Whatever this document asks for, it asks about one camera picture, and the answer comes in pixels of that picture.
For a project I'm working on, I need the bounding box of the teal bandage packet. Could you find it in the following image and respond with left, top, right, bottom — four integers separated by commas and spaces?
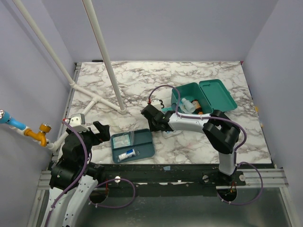
112, 134, 131, 148

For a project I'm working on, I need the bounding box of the white pvc pipe frame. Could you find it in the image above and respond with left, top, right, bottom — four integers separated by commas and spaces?
11, 0, 128, 152

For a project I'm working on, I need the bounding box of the clear zip bag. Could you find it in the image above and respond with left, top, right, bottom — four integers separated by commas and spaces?
128, 131, 134, 146

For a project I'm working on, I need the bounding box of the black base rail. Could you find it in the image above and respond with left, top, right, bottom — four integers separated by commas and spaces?
84, 163, 272, 197

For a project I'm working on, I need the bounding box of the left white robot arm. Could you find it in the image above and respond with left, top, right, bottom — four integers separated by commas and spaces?
41, 119, 110, 227

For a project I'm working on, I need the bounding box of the teal divided tray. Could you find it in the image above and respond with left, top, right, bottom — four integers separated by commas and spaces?
110, 129, 155, 164

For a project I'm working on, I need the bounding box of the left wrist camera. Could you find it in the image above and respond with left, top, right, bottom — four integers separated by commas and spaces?
65, 113, 88, 132

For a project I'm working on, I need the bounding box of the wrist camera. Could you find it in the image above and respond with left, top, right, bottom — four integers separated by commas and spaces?
151, 99, 161, 110
65, 113, 88, 132

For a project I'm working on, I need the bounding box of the white plastic bottle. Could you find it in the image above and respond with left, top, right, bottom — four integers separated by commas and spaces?
181, 98, 196, 114

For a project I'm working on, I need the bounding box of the orange blue pipe valve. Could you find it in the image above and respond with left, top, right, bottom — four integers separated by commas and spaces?
0, 109, 51, 147

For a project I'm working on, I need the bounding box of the brown medicine bottle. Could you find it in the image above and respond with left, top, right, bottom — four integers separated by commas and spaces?
191, 99, 203, 115

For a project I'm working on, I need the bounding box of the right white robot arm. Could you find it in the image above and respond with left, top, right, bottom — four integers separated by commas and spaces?
141, 104, 240, 185

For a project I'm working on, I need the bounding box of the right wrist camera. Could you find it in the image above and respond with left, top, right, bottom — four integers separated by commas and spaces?
151, 99, 161, 110

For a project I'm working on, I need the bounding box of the teal medicine kit box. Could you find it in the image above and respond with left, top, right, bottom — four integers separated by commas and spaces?
171, 79, 237, 114

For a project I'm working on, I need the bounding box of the small white blue tube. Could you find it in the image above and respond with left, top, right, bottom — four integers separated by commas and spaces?
118, 149, 139, 162

